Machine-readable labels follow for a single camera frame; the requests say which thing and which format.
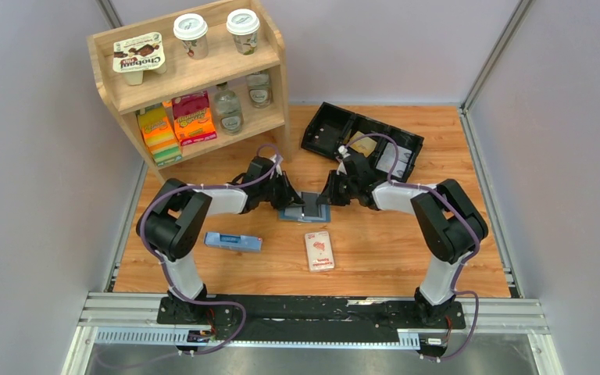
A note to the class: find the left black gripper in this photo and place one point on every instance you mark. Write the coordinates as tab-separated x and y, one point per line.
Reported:
290	196

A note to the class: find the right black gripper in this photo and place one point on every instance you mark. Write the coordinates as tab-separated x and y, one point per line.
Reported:
328	195

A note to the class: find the blue leather card holder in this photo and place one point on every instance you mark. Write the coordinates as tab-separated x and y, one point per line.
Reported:
309	212

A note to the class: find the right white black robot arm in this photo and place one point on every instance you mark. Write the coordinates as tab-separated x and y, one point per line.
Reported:
451	225

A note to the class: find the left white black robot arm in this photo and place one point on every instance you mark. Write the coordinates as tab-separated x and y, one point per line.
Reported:
171	224

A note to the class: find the gold card in tray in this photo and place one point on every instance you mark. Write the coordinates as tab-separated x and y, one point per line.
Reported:
364	145

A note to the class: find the lower grey card in tray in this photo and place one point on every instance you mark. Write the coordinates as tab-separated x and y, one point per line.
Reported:
387	163

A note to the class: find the grey card in tray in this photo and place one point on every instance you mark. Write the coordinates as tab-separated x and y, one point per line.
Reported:
403	154
387	163

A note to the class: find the upper grey card in tray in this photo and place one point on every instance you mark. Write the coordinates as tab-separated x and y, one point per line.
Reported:
403	154

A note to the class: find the white pink sponge packet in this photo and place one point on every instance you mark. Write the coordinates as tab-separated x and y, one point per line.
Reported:
319	251

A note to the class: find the black compartment tray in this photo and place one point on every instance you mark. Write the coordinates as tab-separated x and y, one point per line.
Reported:
333	126

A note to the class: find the blue flat box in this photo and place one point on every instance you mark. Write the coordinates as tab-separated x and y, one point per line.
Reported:
238	243

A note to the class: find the left clear glass bottle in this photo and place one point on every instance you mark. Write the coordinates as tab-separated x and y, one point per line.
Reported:
228	110

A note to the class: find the clear glass bottle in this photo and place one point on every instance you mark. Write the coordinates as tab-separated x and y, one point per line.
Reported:
228	110
259	88

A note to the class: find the right clear glass bottle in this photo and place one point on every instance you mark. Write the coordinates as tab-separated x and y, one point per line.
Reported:
259	88

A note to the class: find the red orange Scrub Mommy box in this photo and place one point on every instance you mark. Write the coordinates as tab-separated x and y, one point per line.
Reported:
192	118

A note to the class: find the wooden two-tier shelf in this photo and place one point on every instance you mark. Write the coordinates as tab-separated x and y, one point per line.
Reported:
184	76

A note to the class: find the multicolour sponge stack pack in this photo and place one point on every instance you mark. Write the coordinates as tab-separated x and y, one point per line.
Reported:
158	134

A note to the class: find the right paper coffee cup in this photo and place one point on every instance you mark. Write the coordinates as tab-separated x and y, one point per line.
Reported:
243	25

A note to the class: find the paper coffee cup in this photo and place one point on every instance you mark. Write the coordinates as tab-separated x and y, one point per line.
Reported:
191	30
243	25

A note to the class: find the left paper coffee cup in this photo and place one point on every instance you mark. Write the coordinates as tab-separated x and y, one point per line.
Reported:
191	30

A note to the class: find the Chobani yogurt pack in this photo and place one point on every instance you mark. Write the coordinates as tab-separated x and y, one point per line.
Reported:
135	55

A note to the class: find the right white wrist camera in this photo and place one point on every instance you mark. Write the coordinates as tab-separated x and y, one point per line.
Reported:
342	154

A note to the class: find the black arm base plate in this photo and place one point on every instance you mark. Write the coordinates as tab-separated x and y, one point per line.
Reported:
294	318

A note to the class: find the aluminium frame rail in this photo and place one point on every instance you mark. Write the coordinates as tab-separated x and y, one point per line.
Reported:
144	333

